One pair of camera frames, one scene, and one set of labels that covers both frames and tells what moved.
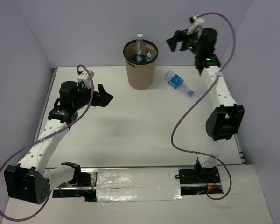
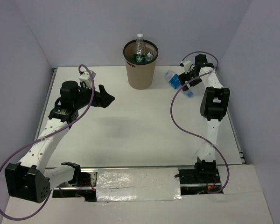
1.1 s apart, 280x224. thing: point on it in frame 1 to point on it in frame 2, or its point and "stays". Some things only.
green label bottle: [139, 51] stays
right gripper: [178, 36] to [184, 77]
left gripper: [101, 99] stays
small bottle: [150, 56] stays
